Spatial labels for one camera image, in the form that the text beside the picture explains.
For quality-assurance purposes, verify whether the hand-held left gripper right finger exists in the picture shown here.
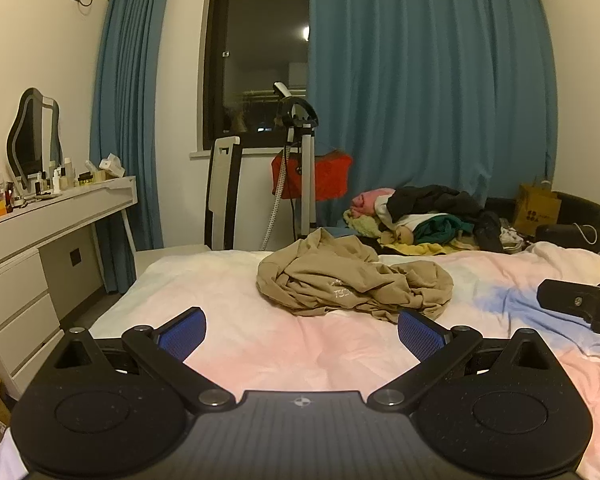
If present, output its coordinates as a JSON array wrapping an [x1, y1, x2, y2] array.
[[367, 308, 556, 413]]

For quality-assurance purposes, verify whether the pile of mixed clothes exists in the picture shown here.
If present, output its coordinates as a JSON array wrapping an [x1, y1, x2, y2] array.
[[342, 185, 526, 256]]

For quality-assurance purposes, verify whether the white tissue box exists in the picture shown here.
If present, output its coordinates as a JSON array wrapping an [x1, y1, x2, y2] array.
[[98, 152, 127, 179]]

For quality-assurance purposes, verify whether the dark window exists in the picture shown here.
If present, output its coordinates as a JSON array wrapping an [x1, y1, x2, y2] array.
[[202, 0, 312, 156]]

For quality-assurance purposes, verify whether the narrow blue curtain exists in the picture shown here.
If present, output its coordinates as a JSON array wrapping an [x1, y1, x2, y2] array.
[[89, 0, 173, 295]]

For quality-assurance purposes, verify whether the white and black chair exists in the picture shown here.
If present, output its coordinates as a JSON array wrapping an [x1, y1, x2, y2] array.
[[204, 135, 243, 251]]

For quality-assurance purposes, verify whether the white cable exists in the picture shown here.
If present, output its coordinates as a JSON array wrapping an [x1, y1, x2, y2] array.
[[574, 222, 599, 246]]

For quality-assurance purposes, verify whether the black round seat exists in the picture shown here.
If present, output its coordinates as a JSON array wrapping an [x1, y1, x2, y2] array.
[[485, 191, 600, 247]]

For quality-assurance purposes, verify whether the wavy vanity mirror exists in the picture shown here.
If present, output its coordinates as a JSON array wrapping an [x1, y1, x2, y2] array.
[[6, 87, 63, 193]]

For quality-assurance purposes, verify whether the bed with pastel sheet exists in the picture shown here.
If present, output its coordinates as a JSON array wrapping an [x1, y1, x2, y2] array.
[[0, 241, 600, 480]]

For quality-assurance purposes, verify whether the red bag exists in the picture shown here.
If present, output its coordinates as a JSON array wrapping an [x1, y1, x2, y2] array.
[[271, 152, 354, 202]]

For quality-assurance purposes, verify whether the tan garment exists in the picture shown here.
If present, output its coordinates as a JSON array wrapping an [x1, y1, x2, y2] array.
[[256, 227, 454, 322]]

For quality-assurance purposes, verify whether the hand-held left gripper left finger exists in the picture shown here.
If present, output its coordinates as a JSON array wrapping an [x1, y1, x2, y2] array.
[[50, 306, 236, 413]]

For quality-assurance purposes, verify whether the white vanity desk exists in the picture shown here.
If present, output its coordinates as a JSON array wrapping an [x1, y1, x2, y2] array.
[[0, 175, 140, 401]]

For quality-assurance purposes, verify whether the garment steamer stand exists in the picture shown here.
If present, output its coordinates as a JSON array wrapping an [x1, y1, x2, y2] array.
[[260, 81, 320, 251]]

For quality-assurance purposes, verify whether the group of cosmetic bottles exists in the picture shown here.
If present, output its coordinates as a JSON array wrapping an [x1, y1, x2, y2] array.
[[2, 157, 81, 211]]

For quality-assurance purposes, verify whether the wide blue curtain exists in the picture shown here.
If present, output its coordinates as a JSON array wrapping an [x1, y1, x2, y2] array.
[[307, 0, 560, 226]]

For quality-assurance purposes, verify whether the yellow paper bag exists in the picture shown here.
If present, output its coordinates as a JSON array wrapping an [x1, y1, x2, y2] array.
[[511, 182, 563, 237]]

